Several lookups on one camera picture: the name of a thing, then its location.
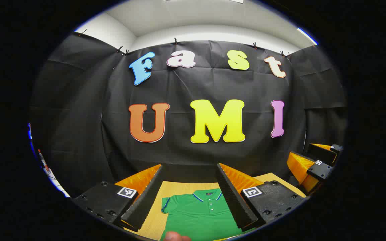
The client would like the green T-shirt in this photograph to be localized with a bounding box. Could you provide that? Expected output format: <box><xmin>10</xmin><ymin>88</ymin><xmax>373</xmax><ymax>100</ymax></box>
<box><xmin>160</xmin><ymin>188</ymin><xmax>247</xmax><ymax>241</ymax></box>

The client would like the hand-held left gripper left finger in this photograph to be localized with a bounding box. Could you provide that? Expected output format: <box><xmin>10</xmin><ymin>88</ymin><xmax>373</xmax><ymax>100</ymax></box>
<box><xmin>72</xmin><ymin>164</ymin><xmax>165</xmax><ymax>232</ymax></box>

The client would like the white device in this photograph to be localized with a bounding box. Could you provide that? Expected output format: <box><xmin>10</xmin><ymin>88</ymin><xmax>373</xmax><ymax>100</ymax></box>
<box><xmin>44</xmin><ymin>167</ymin><xmax>70</xmax><ymax>198</ymax></box>

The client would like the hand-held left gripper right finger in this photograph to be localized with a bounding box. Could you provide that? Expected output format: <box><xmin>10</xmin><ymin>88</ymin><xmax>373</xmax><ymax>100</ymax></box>
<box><xmin>216</xmin><ymin>163</ymin><xmax>309</xmax><ymax>231</ymax></box>

